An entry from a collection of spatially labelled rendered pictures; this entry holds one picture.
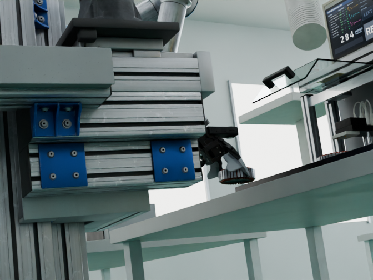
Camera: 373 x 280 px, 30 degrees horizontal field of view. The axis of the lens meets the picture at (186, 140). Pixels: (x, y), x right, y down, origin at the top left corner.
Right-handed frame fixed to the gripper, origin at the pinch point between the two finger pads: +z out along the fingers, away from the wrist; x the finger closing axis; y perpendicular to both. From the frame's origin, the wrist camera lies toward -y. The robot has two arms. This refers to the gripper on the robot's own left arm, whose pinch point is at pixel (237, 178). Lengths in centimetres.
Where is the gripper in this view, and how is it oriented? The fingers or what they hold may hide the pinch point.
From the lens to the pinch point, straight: 211.3
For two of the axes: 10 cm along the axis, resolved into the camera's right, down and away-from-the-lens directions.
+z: 5.3, 8.4, 0.9
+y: -6.8, 4.8, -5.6
